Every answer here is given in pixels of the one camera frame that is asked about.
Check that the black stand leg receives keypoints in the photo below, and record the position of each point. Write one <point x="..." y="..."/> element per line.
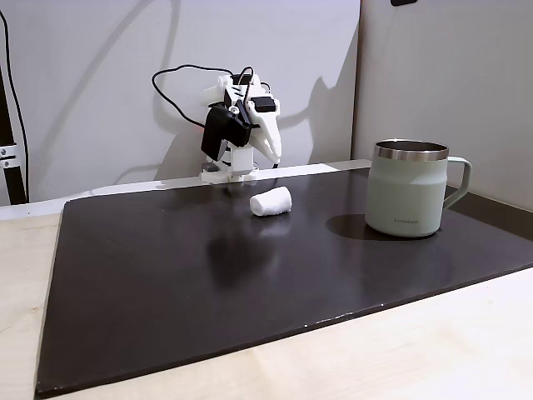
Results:
<point x="11" y="175"/>

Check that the pale green steel mug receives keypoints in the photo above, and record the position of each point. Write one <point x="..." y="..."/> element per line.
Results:
<point x="401" y="196"/>

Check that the small black wall fixture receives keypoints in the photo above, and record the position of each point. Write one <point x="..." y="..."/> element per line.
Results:
<point x="403" y="2"/>

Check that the black oval camera box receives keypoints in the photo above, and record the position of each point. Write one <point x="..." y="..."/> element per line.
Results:
<point x="216" y="133"/>

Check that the white gauze roll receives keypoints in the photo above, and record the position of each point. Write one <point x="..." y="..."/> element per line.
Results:
<point x="270" y="202"/>

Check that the black table mat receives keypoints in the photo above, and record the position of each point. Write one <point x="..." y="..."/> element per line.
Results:
<point x="208" y="271"/>

